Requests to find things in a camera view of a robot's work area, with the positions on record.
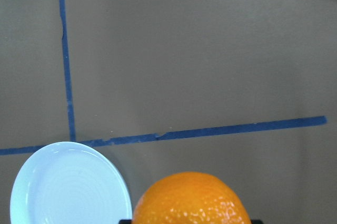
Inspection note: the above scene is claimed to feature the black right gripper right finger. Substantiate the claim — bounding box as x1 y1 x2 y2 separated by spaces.
251 219 262 224

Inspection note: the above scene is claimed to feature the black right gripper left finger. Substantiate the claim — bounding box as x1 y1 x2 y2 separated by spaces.
118 219 132 224

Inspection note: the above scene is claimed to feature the orange fruit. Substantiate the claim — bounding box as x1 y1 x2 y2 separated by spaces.
132 171 251 223

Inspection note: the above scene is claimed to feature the light blue plate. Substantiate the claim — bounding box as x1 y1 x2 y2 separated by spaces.
9 142 132 223

